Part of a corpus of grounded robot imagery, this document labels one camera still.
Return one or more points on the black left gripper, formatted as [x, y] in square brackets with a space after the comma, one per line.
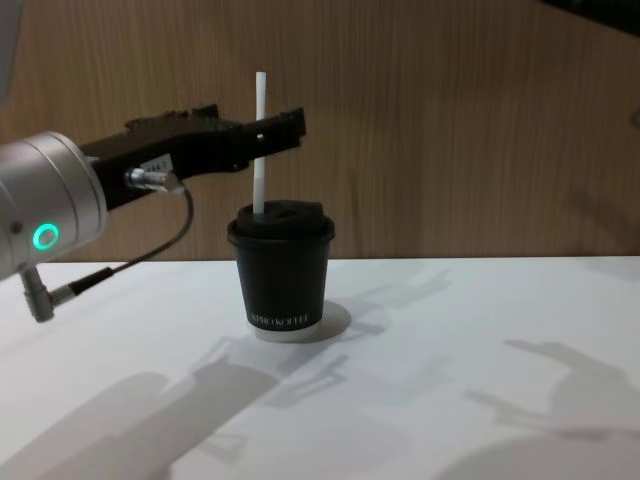
[150, 147]

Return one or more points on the black plastic cup lid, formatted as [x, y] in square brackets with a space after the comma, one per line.
[300, 225]

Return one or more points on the black paper cup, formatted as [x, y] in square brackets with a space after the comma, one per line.
[280, 285]

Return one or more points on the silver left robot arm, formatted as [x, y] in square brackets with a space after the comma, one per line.
[50, 190]

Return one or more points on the white drinking straw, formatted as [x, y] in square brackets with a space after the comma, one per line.
[260, 95]

